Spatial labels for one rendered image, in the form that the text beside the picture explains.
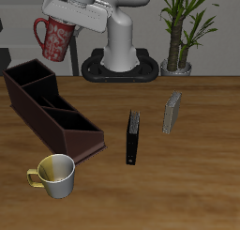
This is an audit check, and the black book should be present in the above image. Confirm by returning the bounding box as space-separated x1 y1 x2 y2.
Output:
126 109 142 166

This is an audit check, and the white and yellow mug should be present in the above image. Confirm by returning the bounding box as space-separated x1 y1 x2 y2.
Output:
26 153 77 200

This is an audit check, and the dark brown desk caddy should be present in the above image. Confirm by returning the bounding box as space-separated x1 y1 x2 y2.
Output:
2 58 108 165

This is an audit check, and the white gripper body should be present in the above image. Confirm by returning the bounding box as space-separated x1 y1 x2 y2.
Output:
41 0 113 34

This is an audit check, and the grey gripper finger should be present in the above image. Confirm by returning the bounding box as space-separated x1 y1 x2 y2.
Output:
73 25 84 38

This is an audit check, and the red patterned mug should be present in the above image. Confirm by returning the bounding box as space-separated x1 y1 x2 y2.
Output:
33 16 77 63

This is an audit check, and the grey book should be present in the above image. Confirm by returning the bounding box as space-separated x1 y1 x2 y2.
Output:
161 89 183 135

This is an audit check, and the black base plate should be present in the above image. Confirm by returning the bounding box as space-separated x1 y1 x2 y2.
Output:
81 47 160 84

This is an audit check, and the green pot plant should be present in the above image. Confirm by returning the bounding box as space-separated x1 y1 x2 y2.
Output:
158 0 221 78

